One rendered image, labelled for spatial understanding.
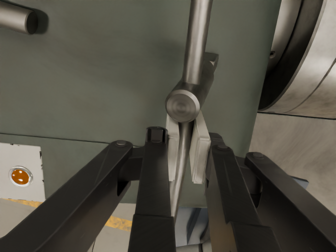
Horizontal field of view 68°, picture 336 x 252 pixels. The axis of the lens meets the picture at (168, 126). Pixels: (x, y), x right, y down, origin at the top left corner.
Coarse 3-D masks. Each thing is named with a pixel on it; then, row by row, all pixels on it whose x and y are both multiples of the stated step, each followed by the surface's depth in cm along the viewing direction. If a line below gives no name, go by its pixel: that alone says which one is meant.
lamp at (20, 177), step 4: (12, 172) 29; (16, 172) 29; (20, 172) 29; (24, 172) 29; (12, 176) 29; (16, 176) 29; (20, 176) 29; (24, 176) 29; (28, 176) 30; (16, 180) 30; (20, 180) 30; (24, 180) 30; (28, 180) 30
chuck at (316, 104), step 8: (328, 72) 28; (328, 80) 29; (320, 88) 30; (328, 88) 30; (312, 96) 32; (320, 96) 32; (328, 96) 31; (304, 104) 34; (312, 104) 33; (320, 104) 33; (328, 104) 33; (288, 112) 38; (296, 112) 37; (304, 112) 37; (312, 112) 36; (320, 112) 36; (328, 112) 36
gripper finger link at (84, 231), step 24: (120, 144) 13; (96, 168) 11; (72, 192) 9; (96, 192) 9; (120, 192) 12; (48, 216) 8; (72, 216) 8; (96, 216) 10; (0, 240) 7; (24, 240) 7; (48, 240) 7; (72, 240) 8
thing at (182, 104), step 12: (204, 60) 22; (216, 60) 23; (204, 72) 18; (180, 84) 15; (192, 84) 15; (204, 84) 17; (168, 96) 15; (180, 96) 15; (192, 96) 14; (204, 96) 16; (168, 108) 15; (180, 108) 15; (192, 108) 15; (180, 120) 15
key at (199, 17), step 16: (192, 0) 14; (208, 0) 13; (192, 16) 14; (208, 16) 14; (192, 32) 14; (192, 48) 15; (192, 64) 15; (192, 80) 16; (192, 128) 18; (176, 176) 19; (176, 192) 19; (176, 208) 20
